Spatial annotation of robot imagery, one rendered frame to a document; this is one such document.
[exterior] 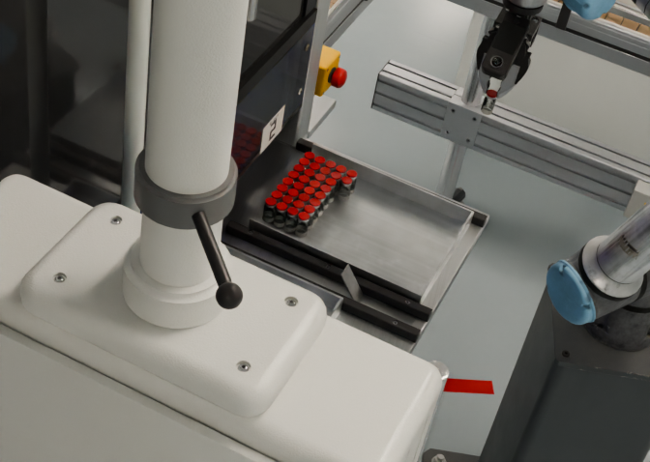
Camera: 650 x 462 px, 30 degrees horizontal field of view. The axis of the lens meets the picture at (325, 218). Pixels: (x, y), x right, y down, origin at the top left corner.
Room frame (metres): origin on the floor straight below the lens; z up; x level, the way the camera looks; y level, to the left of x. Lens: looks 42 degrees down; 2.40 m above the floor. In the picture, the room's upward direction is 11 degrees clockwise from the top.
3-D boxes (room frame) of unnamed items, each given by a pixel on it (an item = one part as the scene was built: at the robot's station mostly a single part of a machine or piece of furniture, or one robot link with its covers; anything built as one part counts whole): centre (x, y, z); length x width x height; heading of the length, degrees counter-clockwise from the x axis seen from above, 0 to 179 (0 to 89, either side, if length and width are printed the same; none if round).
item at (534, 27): (1.83, -0.26, 1.27); 0.09 x 0.08 x 0.12; 164
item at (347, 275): (1.46, -0.12, 0.91); 0.14 x 0.03 x 0.06; 72
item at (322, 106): (1.99, 0.11, 0.87); 0.14 x 0.13 x 0.02; 72
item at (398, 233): (1.66, -0.07, 0.90); 0.34 x 0.26 x 0.04; 71
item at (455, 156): (2.58, -0.31, 0.46); 0.09 x 0.09 x 0.77; 72
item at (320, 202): (1.68, 0.01, 0.90); 0.18 x 0.02 x 0.05; 161
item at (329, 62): (1.97, 0.07, 1.00); 0.08 x 0.07 x 0.07; 72
